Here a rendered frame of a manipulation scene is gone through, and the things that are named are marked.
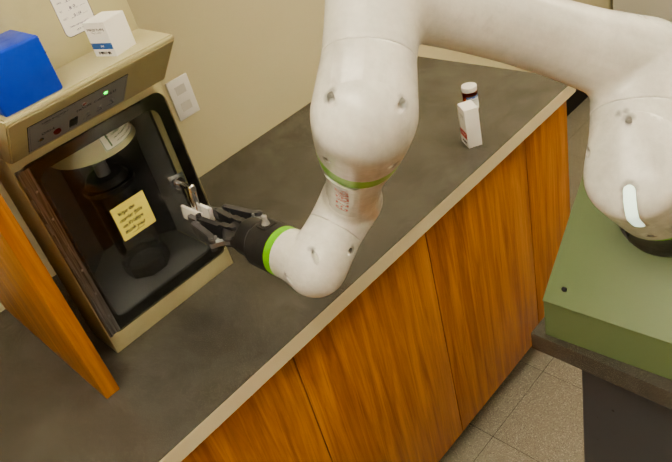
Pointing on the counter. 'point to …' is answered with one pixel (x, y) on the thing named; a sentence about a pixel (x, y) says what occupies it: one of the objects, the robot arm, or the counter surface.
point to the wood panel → (45, 305)
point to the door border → (68, 250)
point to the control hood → (153, 57)
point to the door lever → (189, 192)
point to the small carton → (109, 33)
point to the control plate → (76, 113)
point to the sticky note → (133, 215)
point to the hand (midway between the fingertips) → (197, 212)
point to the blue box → (24, 72)
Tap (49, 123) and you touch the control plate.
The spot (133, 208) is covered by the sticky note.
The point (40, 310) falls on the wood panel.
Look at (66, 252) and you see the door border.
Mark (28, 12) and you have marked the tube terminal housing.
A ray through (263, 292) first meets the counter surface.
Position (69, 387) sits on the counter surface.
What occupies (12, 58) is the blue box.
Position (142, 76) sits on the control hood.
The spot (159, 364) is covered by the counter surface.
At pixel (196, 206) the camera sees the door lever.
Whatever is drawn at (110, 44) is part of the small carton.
